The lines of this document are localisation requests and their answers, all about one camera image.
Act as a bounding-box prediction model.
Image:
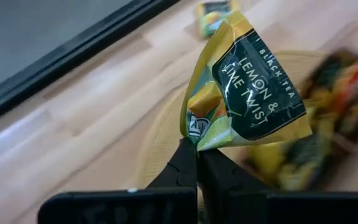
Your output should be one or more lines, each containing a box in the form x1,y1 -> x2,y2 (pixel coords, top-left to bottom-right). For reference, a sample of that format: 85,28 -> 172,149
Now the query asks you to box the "green yellow tea packet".
246,124 -> 332,191
180,11 -> 313,152
196,0 -> 241,39

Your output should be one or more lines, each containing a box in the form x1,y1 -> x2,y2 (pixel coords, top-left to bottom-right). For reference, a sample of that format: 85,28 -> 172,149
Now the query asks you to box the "black metal table frame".
0,0 -> 181,128

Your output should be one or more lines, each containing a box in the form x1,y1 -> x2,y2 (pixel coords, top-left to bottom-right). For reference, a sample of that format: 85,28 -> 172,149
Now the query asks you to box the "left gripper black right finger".
197,148 -> 358,224

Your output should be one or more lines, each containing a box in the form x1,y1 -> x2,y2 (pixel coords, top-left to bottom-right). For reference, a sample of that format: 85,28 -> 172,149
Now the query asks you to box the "red orange mango tea packet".
303,49 -> 358,125

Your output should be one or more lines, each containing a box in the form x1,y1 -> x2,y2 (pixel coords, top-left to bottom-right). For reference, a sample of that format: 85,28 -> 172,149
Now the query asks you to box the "brown wooden compartment tea box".
244,48 -> 358,191

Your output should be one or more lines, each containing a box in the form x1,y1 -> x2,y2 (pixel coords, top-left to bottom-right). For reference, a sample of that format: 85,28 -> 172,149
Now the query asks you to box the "round woven straw placemat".
135,49 -> 328,190

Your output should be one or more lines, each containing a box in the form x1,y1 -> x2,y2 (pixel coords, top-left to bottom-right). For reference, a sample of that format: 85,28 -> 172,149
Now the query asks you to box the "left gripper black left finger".
37,138 -> 198,224

